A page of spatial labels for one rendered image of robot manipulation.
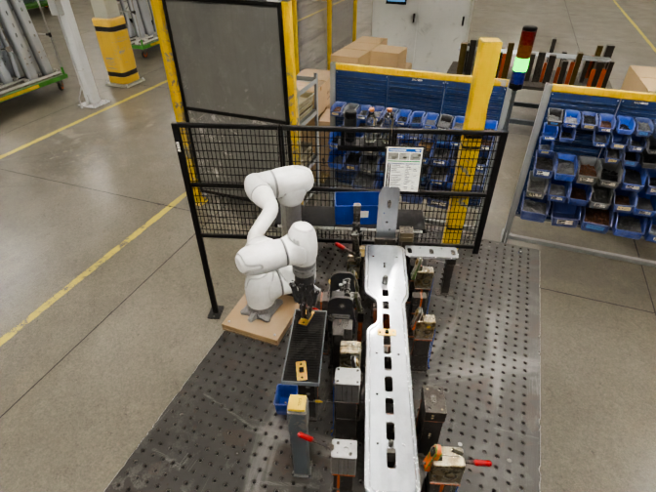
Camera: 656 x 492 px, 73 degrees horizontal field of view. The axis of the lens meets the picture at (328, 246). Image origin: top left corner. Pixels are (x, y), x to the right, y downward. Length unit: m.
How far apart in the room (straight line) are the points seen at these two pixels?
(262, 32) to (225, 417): 2.86
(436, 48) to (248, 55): 4.98
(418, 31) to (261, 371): 7.04
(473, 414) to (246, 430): 1.02
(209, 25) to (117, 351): 2.65
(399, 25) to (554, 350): 6.28
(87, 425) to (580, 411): 3.07
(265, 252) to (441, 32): 7.20
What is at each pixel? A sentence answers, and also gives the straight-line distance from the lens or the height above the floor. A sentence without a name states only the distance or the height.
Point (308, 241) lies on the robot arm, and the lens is 1.54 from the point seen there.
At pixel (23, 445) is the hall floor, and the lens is 3.41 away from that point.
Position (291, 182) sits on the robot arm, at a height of 1.54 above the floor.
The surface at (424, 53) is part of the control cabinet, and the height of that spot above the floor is 0.57.
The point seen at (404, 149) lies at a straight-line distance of 2.65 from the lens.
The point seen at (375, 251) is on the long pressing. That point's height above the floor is 1.00.
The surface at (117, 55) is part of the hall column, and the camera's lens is 9.18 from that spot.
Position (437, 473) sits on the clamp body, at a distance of 1.72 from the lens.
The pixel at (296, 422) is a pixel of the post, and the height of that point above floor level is 1.09.
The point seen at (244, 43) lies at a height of 1.67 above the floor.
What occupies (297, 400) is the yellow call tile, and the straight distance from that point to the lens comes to 1.65.
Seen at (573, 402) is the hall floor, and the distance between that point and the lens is 3.41.
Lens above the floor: 2.52
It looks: 37 degrees down
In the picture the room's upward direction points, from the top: straight up
